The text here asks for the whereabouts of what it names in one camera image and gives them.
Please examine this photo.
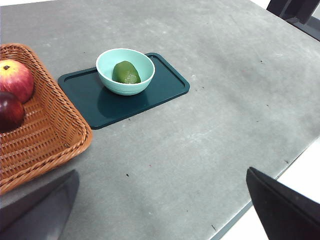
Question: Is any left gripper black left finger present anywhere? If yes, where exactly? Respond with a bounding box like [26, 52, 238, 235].
[0, 169, 80, 240]

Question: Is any brown wicker basket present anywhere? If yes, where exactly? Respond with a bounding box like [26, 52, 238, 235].
[0, 43, 93, 196]

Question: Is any teal ceramic bowl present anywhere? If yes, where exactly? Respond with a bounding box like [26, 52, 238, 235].
[95, 48, 156, 96]

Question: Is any black metal frame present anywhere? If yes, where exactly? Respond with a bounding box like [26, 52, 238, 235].
[266, 0, 320, 42]

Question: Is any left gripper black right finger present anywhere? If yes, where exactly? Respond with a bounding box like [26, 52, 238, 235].
[246, 166, 320, 240]

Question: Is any red yellow apple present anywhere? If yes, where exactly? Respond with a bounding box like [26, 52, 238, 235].
[0, 59, 35, 105]

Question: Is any dark rectangular tray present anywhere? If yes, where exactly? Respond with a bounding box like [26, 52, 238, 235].
[57, 52, 191, 130]

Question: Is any dark red plum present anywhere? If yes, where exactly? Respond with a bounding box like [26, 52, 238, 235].
[0, 91, 25, 133]

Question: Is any green avocado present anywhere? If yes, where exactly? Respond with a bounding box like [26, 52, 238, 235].
[112, 60, 142, 84]

